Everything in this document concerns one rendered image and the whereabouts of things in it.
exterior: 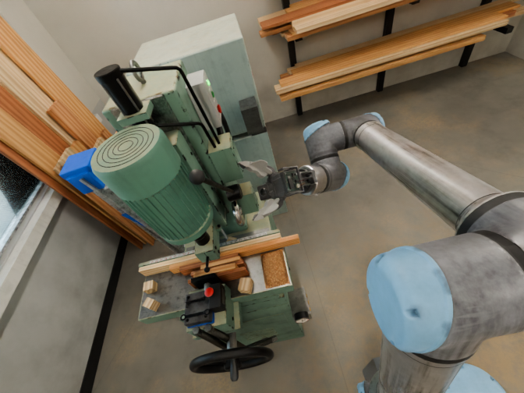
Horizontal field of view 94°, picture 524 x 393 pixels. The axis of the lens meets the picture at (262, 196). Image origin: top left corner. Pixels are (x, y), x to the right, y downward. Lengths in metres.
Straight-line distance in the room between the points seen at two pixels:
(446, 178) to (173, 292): 0.95
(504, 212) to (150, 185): 0.60
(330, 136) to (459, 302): 0.58
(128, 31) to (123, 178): 2.43
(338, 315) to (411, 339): 1.49
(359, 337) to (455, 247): 1.48
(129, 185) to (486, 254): 0.59
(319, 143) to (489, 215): 0.48
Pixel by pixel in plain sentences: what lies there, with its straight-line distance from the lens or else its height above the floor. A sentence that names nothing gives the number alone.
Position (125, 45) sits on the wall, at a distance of 2.98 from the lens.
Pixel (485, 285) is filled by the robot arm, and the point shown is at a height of 1.48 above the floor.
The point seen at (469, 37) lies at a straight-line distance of 3.36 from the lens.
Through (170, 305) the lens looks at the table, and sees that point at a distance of 1.08.
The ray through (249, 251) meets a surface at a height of 0.93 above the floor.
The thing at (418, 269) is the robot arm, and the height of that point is 1.48.
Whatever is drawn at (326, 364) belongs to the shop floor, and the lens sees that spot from 1.79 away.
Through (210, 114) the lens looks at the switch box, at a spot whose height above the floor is 1.38.
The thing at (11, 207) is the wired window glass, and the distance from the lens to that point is 2.20.
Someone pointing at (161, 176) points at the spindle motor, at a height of 1.44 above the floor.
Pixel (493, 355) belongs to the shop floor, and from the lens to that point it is 1.98.
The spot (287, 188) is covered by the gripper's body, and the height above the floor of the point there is 1.32.
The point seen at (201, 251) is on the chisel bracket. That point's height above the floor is 1.07.
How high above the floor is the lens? 1.78
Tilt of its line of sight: 49 degrees down
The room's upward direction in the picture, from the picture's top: 20 degrees counter-clockwise
